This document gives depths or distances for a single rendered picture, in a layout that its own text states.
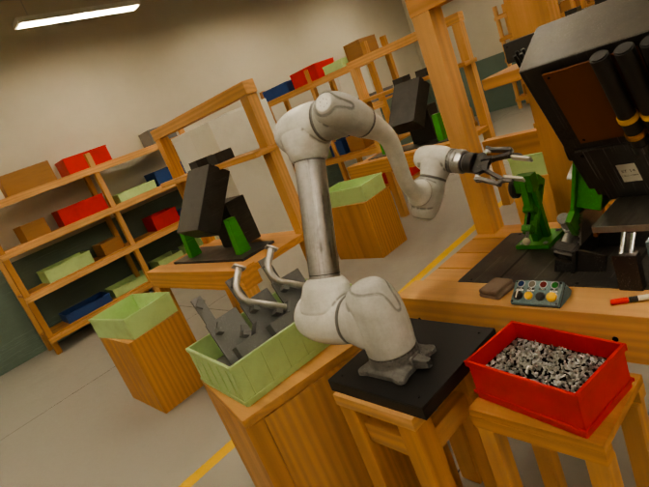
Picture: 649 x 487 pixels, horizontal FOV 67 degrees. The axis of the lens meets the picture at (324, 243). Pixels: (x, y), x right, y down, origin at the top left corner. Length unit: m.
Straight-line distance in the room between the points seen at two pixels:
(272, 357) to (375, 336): 0.57
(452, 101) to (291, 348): 1.19
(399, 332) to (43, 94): 7.21
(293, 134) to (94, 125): 6.76
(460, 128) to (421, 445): 1.31
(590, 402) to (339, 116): 0.95
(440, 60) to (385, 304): 1.14
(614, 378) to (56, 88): 7.73
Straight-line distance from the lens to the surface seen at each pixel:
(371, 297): 1.37
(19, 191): 7.23
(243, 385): 1.83
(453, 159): 1.87
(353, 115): 1.47
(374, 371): 1.50
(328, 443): 2.01
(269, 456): 1.91
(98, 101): 8.31
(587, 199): 1.64
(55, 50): 8.37
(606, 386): 1.32
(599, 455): 1.30
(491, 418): 1.41
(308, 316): 1.54
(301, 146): 1.54
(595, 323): 1.54
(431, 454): 1.47
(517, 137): 2.18
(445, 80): 2.17
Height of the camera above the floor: 1.67
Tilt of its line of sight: 15 degrees down
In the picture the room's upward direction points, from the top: 22 degrees counter-clockwise
